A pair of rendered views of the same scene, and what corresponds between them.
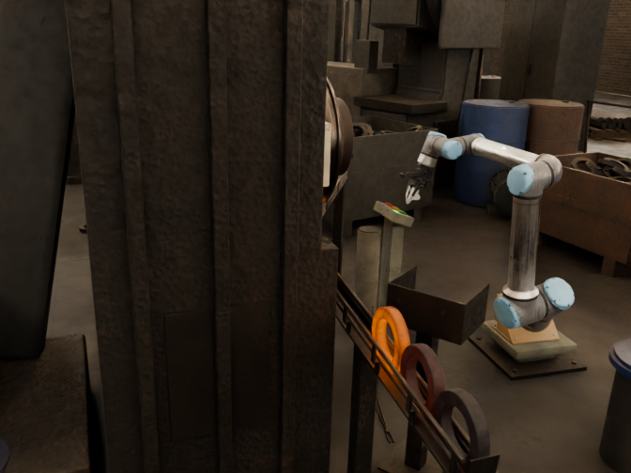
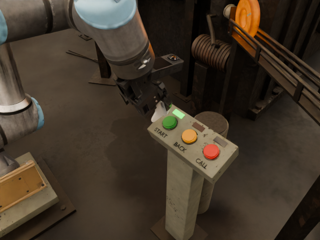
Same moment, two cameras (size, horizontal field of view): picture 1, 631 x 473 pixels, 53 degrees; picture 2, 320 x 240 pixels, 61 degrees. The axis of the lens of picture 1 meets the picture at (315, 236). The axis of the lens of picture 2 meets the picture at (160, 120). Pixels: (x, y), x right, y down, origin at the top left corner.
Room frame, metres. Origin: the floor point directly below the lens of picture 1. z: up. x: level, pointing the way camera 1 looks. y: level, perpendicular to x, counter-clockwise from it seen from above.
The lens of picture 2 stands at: (3.55, -0.68, 1.15)
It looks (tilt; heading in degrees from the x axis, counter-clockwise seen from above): 44 degrees down; 157
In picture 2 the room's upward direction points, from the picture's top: straight up
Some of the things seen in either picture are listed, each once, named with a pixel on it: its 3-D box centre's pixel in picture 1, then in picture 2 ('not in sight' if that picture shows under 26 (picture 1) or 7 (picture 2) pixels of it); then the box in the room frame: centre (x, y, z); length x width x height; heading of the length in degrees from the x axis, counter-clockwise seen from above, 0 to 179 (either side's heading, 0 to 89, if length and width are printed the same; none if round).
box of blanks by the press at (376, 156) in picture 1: (353, 169); not in sight; (4.97, -0.29, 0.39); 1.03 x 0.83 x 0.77; 126
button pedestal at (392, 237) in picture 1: (391, 261); (183, 194); (3.12, -0.41, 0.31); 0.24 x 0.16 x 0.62; 21
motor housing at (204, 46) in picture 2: not in sight; (209, 86); (2.58, 0.03, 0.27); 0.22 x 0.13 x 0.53; 21
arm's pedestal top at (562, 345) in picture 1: (527, 336); (8, 194); (2.72, -1.04, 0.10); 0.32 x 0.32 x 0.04; 16
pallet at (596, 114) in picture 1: (597, 123); not in sight; (9.76, -4.31, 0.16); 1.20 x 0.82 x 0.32; 11
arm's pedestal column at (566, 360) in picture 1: (525, 346); (13, 201); (2.72, -1.04, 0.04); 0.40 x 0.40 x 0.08; 16
